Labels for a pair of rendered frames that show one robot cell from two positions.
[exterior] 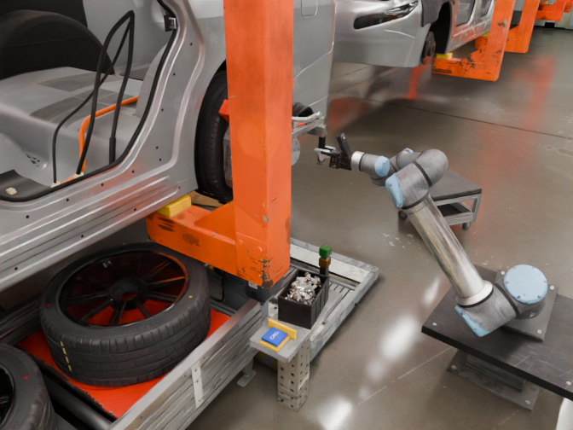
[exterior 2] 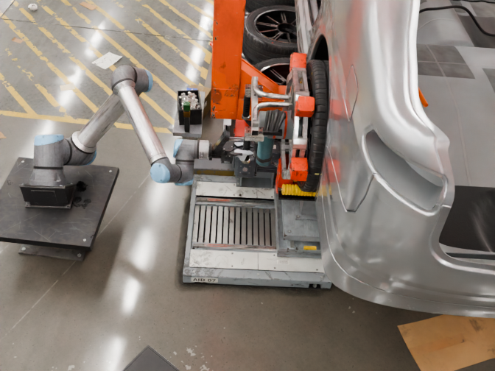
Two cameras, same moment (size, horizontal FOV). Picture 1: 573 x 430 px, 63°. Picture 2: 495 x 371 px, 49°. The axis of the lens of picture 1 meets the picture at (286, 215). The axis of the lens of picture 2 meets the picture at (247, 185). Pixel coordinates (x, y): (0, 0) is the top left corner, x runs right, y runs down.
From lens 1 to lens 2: 414 cm
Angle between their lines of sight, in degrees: 98
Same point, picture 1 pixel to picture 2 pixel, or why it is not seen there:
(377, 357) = (152, 204)
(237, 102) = not seen: outside the picture
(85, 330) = (277, 61)
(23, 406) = (259, 37)
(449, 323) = (99, 175)
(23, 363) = (281, 45)
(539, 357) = not seen: hidden behind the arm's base
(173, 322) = not seen: hidden behind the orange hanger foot
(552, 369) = (30, 166)
